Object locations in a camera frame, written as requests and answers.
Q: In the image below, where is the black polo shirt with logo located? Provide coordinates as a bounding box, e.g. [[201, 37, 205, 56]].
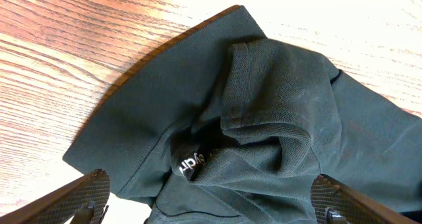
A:
[[63, 7, 421, 223]]

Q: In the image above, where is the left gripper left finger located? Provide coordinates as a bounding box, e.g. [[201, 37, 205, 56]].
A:
[[1, 169, 110, 224]]

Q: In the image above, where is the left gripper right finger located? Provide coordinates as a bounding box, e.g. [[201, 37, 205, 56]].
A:
[[311, 174, 419, 224]]

